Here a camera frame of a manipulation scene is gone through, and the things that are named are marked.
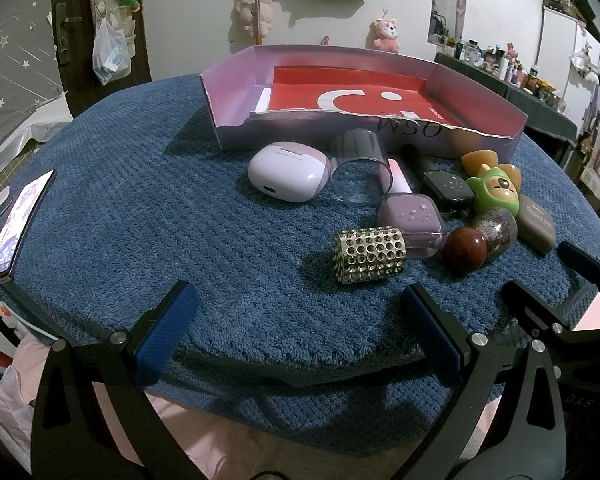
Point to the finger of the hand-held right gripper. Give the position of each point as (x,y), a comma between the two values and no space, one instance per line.
(575,257)
(535,305)

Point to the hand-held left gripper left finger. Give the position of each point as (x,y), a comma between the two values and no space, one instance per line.
(165,325)

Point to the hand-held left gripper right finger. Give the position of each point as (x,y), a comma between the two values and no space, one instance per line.
(432,330)

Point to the taupe compact case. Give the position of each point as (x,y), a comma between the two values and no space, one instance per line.
(535,222)

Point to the brown glitter bottle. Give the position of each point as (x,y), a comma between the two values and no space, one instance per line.
(467,250)

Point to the gold perforated cylinder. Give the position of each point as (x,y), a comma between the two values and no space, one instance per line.
(370,255)

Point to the green capybara toy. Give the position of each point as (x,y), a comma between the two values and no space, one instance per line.
(495,190)

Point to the purple nail polish bottle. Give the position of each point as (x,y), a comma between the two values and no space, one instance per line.
(407,215)

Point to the black nail polish bottle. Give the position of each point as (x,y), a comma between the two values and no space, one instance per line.
(447,187)

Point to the clear plastic cup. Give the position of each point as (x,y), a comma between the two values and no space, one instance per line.
(360,180)

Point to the lilac earbud case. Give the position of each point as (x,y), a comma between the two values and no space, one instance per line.
(285,170)

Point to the pink cardboard box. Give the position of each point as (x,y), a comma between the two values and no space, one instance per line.
(240,90)

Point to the blue fleece blanket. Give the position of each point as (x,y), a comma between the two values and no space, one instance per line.
(180,210)

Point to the pink bed sheet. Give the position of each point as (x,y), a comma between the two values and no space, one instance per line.
(220,440)

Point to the table with dark cloth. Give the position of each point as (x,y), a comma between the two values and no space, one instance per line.
(545,120)

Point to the smartphone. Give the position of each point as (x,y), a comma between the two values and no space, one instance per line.
(15,225)

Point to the white hanging plush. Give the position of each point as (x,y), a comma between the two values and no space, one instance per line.
(587,62)

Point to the row of cosmetic bottles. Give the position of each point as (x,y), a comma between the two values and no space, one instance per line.
(510,72)

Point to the dark wooden door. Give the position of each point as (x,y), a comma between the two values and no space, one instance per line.
(80,90)

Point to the dark clothes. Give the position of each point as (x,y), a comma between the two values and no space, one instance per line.
(587,5)

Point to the red paper sheet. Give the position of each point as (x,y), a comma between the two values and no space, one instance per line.
(360,87)

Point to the patterned storage bag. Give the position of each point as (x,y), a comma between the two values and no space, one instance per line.
(562,2)

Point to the clear plastic bag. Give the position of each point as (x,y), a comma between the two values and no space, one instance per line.
(111,55)

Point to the pink bear plush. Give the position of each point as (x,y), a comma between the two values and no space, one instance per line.
(386,32)

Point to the grey star curtain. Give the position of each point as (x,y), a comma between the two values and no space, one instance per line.
(15,60)

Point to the pink pig plush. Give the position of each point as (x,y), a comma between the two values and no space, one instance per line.
(265,15)

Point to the orange stick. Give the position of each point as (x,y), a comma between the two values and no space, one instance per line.
(256,10)

